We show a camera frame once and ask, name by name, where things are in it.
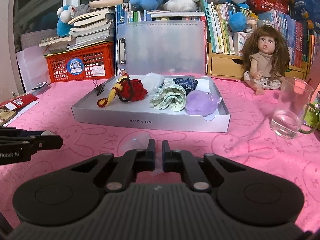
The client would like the clear plastic film piece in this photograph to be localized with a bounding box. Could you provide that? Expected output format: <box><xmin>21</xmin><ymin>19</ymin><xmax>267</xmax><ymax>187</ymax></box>
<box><xmin>118</xmin><ymin>131</ymin><xmax>163</xmax><ymax>177</ymax></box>

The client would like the purple plush toy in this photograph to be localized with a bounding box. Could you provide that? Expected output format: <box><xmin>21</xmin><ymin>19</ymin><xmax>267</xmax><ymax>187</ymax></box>
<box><xmin>184</xmin><ymin>90</ymin><xmax>222</xmax><ymax>116</ymax></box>

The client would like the green patterned cloth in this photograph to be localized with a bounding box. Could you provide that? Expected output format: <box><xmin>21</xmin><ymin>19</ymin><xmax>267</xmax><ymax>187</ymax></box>
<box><xmin>149</xmin><ymin>79</ymin><xmax>187</xmax><ymax>112</ymax></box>

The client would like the red yellow crochet toy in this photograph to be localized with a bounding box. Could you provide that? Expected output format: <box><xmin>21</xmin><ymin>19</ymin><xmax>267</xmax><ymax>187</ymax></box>
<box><xmin>97</xmin><ymin>70</ymin><xmax>148</xmax><ymax>108</ymax></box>

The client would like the white fluffy plush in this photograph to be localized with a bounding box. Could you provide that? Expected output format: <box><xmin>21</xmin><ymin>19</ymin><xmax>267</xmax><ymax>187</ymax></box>
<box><xmin>139</xmin><ymin>73</ymin><xmax>165</xmax><ymax>95</ymax></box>

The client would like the red booklet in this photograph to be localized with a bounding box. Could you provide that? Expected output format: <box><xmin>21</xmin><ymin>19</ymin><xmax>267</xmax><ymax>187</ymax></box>
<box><xmin>1</xmin><ymin>94</ymin><xmax>38</xmax><ymax>111</ymax></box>

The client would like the silver cardboard tray box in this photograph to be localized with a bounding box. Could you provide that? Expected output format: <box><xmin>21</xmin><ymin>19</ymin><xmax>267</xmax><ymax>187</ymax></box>
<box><xmin>72</xmin><ymin>76</ymin><xmax>231</xmax><ymax>133</ymax></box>

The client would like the pink rabbit-print table cloth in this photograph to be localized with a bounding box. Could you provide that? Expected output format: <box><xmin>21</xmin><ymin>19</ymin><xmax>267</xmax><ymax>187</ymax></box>
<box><xmin>1</xmin><ymin>79</ymin><xmax>319</xmax><ymax>231</ymax></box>

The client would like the blue floral fabric pouch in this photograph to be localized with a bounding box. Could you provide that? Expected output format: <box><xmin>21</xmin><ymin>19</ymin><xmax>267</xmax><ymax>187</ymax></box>
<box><xmin>173</xmin><ymin>77</ymin><xmax>198</xmax><ymax>95</ymax></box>

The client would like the black binder clip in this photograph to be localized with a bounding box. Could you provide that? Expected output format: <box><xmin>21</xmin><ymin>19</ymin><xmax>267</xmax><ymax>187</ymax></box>
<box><xmin>93</xmin><ymin>79</ymin><xmax>106</xmax><ymax>96</ymax></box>

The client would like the red plastic basket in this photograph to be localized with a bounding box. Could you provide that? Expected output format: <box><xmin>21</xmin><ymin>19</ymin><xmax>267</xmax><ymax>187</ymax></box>
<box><xmin>46</xmin><ymin>42</ymin><xmax>114</xmax><ymax>82</ymax></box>

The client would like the wooden drawer organizer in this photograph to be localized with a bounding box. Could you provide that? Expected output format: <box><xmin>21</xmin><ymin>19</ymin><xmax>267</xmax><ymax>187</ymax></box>
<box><xmin>206</xmin><ymin>43</ymin><xmax>308</xmax><ymax>80</ymax></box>

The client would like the translucent clipboard folder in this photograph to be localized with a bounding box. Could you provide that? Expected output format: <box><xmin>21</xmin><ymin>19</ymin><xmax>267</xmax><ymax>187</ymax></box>
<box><xmin>115</xmin><ymin>20</ymin><xmax>207</xmax><ymax>75</ymax></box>

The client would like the glass mug with water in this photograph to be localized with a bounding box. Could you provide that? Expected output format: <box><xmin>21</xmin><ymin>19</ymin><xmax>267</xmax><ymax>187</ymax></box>
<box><xmin>270</xmin><ymin>77</ymin><xmax>319</xmax><ymax>140</ymax></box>

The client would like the long-haired baby doll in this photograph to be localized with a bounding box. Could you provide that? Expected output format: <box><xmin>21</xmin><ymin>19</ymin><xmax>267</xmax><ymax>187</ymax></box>
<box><xmin>242</xmin><ymin>25</ymin><xmax>290</xmax><ymax>95</ymax></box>

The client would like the stack of books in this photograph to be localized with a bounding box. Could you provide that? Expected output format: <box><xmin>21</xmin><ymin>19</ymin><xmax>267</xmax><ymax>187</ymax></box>
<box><xmin>39</xmin><ymin>0</ymin><xmax>126</xmax><ymax>53</ymax></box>

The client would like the blue white plush toy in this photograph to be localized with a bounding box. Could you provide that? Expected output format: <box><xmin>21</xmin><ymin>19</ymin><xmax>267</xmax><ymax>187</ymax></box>
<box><xmin>56</xmin><ymin>5</ymin><xmax>76</xmax><ymax>37</ymax></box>

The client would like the row of upright books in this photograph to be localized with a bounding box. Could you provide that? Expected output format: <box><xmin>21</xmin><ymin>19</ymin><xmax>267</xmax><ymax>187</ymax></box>
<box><xmin>116</xmin><ymin>0</ymin><xmax>319</xmax><ymax>67</ymax></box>

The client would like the red basket on shelf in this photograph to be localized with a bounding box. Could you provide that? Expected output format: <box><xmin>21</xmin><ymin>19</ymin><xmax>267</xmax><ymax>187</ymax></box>
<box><xmin>247</xmin><ymin>0</ymin><xmax>289</xmax><ymax>14</ymax></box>

